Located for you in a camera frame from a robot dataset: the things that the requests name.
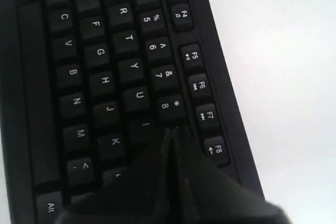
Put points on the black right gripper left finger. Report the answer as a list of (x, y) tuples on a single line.
[(139, 195)]

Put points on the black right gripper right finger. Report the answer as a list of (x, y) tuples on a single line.
[(207, 195)]

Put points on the black acer keyboard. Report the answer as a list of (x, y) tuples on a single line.
[(85, 84)]

